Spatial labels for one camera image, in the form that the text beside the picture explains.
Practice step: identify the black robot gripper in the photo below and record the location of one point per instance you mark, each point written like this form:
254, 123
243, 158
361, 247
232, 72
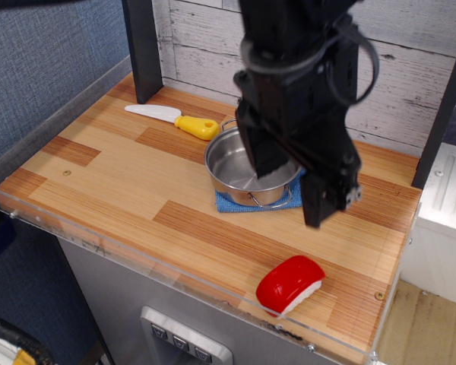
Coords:
297, 86

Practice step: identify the red toy sushi box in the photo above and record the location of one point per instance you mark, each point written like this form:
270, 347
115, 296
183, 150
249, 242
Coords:
286, 286

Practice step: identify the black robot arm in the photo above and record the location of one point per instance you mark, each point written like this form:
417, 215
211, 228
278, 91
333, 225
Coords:
314, 13

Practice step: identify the stainless steel pot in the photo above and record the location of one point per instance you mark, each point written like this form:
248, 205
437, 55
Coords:
230, 171

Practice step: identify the blue cloth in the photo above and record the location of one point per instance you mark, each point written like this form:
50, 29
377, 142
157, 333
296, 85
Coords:
291, 198

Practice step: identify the yellow white toy knife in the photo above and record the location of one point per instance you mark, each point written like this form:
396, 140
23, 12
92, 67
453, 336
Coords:
202, 128

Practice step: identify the white aluminium side unit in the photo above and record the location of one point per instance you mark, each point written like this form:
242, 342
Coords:
429, 260

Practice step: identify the silver button panel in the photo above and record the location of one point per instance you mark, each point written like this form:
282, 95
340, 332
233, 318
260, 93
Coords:
182, 340

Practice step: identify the clear acrylic guard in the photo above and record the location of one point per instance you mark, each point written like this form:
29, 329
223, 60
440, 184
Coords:
151, 263

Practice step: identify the dark right post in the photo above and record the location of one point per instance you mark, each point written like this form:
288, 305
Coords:
437, 132

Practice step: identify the dark post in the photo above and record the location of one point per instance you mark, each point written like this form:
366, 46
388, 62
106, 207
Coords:
143, 47
437, 132

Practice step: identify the dark left post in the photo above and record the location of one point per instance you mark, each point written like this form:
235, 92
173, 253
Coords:
143, 47

